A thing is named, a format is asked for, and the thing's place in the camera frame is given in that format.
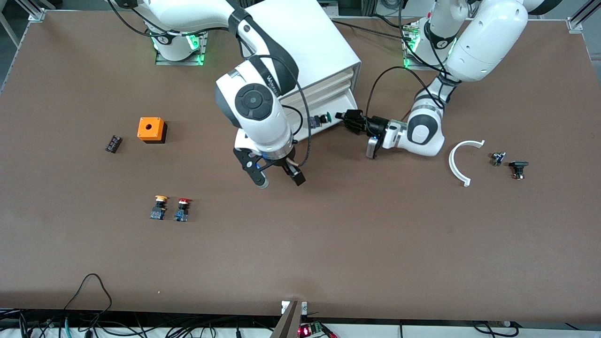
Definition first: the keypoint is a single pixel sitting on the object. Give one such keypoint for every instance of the circuit board with red light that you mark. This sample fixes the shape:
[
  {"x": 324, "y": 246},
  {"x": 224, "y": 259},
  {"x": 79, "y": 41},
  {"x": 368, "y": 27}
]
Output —
[{"x": 313, "y": 328}]

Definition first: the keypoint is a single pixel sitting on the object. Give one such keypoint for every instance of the black switch component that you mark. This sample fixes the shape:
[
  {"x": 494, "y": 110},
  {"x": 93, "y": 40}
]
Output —
[{"x": 519, "y": 165}]

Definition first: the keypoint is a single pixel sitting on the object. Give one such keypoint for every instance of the aluminium frame profile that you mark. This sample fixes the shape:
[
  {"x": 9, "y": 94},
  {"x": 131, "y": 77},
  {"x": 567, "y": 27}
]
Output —
[
  {"x": 576, "y": 22},
  {"x": 36, "y": 15}
]

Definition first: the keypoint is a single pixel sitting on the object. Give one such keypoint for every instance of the white drawer cabinet shell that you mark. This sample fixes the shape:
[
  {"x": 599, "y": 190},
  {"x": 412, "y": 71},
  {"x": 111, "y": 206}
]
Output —
[{"x": 319, "y": 42}]

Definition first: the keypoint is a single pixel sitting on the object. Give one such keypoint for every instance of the white mounting clip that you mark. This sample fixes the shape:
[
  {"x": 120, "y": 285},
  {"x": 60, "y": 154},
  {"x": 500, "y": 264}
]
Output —
[{"x": 304, "y": 307}]

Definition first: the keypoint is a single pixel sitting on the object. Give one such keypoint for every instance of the small black silver component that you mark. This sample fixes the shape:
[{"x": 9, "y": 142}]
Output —
[{"x": 497, "y": 159}]

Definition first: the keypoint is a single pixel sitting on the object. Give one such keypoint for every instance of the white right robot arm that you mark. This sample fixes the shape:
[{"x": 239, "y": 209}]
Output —
[{"x": 253, "y": 112}]

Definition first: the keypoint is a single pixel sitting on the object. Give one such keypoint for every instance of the orange box with hole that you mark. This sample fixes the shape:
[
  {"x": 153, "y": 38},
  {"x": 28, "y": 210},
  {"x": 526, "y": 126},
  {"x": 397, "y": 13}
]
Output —
[{"x": 150, "y": 127}]

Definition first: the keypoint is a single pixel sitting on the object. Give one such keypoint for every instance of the red push button switch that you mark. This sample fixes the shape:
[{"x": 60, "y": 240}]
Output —
[{"x": 181, "y": 215}]

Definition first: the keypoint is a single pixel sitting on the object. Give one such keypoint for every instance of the white cabinet drawer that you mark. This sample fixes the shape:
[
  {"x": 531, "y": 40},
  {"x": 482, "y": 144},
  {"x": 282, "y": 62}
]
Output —
[
  {"x": 342, "y": 101},
  {"x": 335, "y": 89},
  {"x": 335, "y": 80}
]

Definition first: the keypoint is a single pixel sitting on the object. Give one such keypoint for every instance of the green push button switch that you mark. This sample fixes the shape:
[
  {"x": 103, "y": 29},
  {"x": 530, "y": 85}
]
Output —
[{"x": 321, "y": 119}]

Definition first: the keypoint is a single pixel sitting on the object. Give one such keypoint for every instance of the yellow push button switch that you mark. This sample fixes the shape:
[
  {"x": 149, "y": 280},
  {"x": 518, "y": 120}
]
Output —
[{"x": 158, "y": 213}]

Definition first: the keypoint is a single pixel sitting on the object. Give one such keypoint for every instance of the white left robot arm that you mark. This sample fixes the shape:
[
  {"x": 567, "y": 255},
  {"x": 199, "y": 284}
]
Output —
[{"x": 483, "y": 42}]

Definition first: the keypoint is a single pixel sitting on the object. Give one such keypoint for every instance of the white curved plastic arc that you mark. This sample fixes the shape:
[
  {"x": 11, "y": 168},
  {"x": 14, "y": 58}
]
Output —
[{"x": 451, "y": 162}]

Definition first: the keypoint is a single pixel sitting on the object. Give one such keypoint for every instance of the small black terminal block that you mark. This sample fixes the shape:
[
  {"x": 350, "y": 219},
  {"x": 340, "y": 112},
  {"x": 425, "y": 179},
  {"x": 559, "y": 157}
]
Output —
[{"x": 113, "y": 144}]

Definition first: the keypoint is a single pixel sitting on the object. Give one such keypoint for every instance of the grey metal post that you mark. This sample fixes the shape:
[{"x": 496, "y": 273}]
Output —
[{"x": 288, "y": 324}]

